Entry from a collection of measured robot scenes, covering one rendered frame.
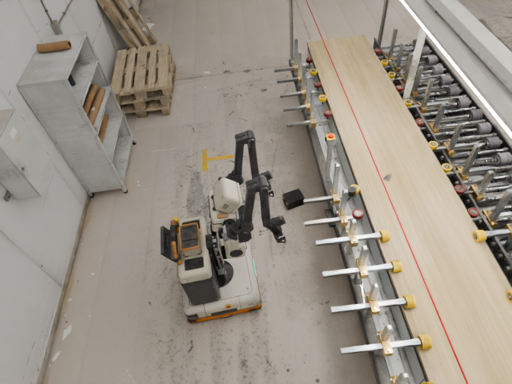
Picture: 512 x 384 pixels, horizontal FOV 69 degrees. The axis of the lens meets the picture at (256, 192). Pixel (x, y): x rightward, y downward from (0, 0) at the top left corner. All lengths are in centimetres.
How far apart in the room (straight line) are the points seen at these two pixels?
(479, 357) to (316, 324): 135
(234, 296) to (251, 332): 37
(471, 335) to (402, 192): 113
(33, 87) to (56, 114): 31
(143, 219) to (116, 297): 93
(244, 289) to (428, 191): 170
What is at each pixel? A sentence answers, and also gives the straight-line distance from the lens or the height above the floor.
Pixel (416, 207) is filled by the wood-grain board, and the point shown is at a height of 90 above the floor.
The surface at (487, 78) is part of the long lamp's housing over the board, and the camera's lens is 173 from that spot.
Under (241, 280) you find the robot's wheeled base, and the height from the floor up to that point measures 28.
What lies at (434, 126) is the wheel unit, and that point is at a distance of 391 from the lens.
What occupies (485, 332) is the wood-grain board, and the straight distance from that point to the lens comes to 275.
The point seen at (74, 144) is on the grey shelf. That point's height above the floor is 82.
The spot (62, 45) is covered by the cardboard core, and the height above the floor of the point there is 161.
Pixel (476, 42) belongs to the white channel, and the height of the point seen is 245.
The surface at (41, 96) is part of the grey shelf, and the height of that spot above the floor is 141.
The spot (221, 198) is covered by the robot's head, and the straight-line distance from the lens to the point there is 250.
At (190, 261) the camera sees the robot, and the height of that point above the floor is 81.
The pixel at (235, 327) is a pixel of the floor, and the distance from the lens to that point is 352.
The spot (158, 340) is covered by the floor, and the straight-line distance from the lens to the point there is 364.
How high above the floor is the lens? 326
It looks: 49 degrees down
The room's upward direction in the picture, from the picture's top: 8 degrees counter-clockwise
